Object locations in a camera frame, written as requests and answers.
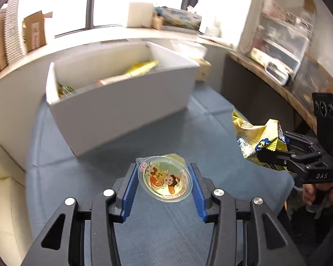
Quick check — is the window frame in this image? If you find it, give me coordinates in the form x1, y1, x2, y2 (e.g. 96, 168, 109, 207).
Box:
6, 0, 220, 38

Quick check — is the yellow snack packet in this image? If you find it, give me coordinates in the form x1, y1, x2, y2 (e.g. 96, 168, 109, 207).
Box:
123, 59, 159, 77

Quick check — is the white plastic device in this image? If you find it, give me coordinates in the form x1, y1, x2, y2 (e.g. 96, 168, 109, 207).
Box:
264, 60, 292, 86

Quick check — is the cream sofa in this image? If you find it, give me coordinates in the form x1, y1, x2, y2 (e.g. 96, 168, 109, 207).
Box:
0, 143, 35, 255

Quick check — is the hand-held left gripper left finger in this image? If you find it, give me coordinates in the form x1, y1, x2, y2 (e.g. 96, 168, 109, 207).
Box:
21, 163, 138, 266

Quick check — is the yellow chip bag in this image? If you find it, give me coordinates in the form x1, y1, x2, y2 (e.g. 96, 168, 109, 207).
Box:
231, 109, 291, 170

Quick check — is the white foam box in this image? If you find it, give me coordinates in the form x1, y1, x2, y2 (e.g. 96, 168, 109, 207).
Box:
126, 2, 154, 29

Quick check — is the black dotted paper bag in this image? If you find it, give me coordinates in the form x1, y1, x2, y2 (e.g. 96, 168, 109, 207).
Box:
3, 0, 28, 63

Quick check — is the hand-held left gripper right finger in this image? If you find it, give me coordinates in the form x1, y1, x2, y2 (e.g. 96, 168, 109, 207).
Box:
190, 163, 306, 266

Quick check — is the printed landscape carton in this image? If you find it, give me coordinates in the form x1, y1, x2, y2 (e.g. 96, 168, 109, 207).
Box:
155, 6, 203, 31

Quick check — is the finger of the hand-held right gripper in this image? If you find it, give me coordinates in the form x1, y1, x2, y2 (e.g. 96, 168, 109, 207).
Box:
284, 131, 323, 156
257, 147, 306, 173

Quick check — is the person's right hand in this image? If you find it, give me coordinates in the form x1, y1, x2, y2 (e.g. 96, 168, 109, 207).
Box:
302, 177, 333, 213

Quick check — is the green and white snack packet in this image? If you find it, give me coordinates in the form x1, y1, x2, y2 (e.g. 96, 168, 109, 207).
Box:
57, 82, 76, 97

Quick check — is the open cardboard box red label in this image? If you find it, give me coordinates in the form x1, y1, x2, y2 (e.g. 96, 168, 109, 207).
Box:
22, 10, 54, 53

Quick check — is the small tan carton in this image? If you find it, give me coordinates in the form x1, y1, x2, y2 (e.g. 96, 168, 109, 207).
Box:
196, 59, 212, 82

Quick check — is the clear jelly cup cartoon lid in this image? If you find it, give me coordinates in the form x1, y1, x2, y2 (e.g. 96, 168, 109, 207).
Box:
135, 153, 195, 203

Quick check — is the clear plastic drawer cabinet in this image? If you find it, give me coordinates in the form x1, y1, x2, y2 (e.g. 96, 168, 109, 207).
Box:
251, 0, 315, 74

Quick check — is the wooden shelf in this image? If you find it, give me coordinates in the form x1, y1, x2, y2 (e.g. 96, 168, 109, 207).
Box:
227, 50, 333, 132

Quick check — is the blue-grey padded table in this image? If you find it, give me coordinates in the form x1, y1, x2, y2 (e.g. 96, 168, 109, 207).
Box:
25, 82, 296, 266

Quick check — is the white storage box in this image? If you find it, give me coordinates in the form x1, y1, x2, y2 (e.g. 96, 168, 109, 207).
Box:
46, 41, 201, 157

